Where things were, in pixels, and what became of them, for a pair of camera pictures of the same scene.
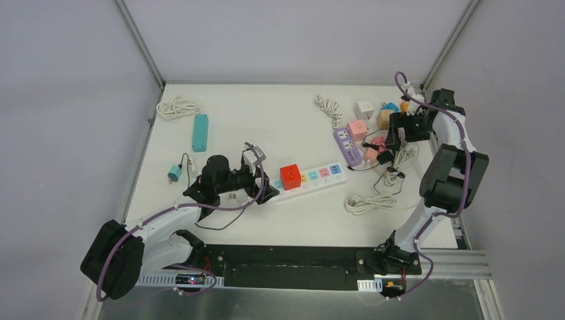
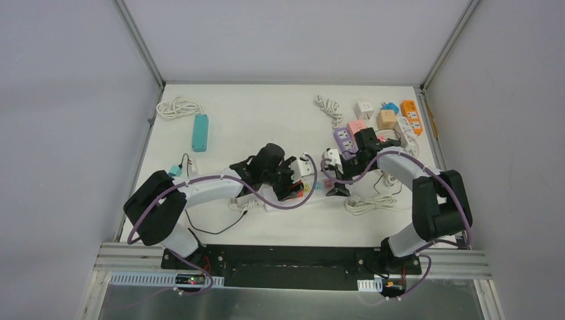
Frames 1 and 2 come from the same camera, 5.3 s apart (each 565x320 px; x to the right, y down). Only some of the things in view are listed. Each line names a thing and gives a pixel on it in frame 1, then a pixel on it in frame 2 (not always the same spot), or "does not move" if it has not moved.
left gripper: x=258 y=185 → x=285 y=177
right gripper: x=402 y=120 → x=339 y=189
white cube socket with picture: x=364 y=109 does not move
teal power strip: x=200 y=133 does not move
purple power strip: x=350 y=151 does not move
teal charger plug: x=174 y=173 does not move
